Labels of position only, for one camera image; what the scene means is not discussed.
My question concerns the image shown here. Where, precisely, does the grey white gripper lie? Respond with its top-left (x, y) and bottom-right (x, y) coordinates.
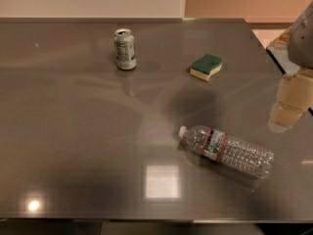
top-left (268, 1), bottom-right (313, 133)

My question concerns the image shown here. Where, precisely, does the clear plastic water bottle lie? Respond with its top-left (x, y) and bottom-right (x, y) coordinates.
top-left (178, 125), bottom-right (274, 179)

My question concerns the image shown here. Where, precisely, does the green yellow sponge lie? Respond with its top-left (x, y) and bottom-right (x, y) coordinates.
top-left (190, 54), bottom-right (223, 81)

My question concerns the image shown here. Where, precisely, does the white green soda can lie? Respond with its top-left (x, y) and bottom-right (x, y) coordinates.
top-left (113, 28), bottom-right (137, 71)

